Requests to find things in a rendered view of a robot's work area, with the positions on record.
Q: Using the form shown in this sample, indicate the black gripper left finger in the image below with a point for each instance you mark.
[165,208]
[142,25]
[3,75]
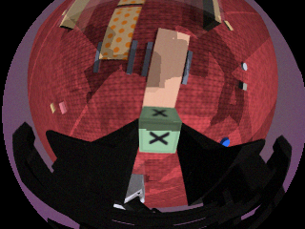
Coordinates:
[110,158]

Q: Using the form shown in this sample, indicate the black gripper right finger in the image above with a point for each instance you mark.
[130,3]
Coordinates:
[205,163]

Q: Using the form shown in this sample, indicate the pale green cube with black x marks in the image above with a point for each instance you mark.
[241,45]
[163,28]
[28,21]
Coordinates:
[158,129]

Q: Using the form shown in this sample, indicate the blue cylinder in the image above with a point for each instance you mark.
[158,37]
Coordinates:
[225,141]

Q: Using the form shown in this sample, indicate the pink rectangular block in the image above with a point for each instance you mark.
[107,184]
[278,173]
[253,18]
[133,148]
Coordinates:
[63,108]

